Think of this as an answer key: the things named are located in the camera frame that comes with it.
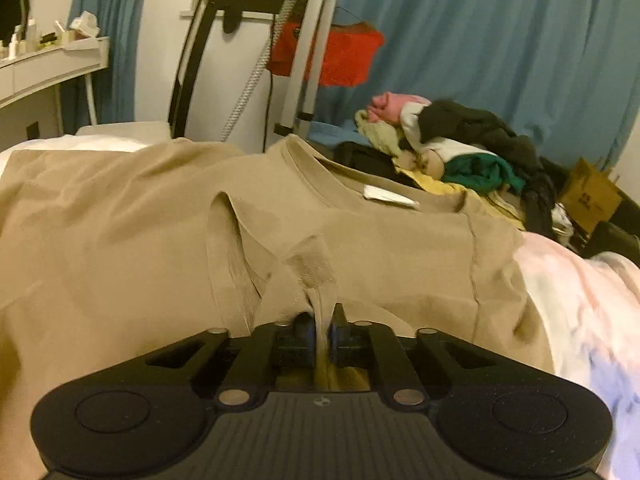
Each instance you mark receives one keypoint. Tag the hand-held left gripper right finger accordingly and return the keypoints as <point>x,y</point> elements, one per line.
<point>338,334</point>

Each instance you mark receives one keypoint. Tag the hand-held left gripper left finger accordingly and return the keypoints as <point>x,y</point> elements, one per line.
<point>300,334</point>

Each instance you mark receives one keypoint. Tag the tan t-shirt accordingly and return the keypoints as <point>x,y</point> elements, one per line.
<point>150,240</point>

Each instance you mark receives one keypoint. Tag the pile of mixed clothes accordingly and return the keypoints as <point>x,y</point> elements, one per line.
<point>450,145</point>

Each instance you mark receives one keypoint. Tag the light blue cloth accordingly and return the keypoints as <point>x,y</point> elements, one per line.
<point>332,136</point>

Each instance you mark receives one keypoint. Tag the white pink bed blanket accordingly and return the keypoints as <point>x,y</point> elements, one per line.
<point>585,320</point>

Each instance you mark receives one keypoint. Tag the red cloth bag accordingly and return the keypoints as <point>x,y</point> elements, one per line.
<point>334,53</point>

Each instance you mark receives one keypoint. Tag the garment steamer stand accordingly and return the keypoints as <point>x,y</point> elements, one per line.
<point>306,50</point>

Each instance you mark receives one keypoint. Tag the brown cardboard box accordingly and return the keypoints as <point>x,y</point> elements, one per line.
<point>590,195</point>

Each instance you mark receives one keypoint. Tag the black curved floor stand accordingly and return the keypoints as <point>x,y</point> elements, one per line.
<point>192,55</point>

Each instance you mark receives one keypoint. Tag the blue curtain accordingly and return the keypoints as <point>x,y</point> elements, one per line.
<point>500,50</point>

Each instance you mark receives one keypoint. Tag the white vanity table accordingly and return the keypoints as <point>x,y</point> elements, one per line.
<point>45,70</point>

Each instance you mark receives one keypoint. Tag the toiletry bottles group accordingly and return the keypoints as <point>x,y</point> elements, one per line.
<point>20,40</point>

